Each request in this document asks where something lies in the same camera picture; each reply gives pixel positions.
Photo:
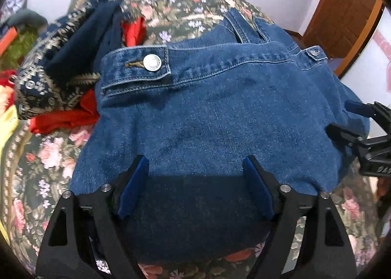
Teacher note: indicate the pink heart wall sticker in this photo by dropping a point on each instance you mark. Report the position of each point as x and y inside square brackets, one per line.
[388, 77]

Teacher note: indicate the navy patterned garment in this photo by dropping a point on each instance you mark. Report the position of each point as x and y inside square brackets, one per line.
[33, 83]

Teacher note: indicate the floral bedspread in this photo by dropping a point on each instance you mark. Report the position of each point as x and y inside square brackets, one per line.
[39, 175]

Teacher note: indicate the red fluffy garment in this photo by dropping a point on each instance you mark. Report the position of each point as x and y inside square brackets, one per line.
[6, 78]

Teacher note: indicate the red cloth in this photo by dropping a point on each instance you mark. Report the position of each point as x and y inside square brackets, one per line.
[61, 120]

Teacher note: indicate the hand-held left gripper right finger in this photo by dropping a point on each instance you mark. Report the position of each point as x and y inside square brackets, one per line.
[259, 188]

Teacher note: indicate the dark grey cushion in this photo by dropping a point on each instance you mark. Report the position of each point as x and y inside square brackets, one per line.
[27, 17]

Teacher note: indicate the green patterned box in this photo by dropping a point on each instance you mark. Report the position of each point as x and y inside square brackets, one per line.
[21, 45]

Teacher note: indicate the pile of clutter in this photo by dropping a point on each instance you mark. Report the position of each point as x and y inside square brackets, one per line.
[13, 7]

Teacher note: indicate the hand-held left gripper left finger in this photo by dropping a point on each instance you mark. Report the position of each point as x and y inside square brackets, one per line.
[133, 188]

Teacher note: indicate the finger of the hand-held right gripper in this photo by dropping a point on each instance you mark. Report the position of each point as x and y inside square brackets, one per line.
[342, 133]
[354, 106]

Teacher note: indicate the pink swirl wall border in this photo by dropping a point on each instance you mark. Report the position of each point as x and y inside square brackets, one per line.
[383, 43]

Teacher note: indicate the orange box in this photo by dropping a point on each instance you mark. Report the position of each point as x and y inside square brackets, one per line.
[7, 39]

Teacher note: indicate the yellow cloth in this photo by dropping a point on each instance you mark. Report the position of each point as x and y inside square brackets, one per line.
[6, 129]

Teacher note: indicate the wooden door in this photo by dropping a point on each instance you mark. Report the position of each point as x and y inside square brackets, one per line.
[342, 7]

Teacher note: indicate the dark navy garment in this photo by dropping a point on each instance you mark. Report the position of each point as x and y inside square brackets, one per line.
[82, 40]

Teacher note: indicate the blue denim jeans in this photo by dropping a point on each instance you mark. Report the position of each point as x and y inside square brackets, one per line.
[213, 107]

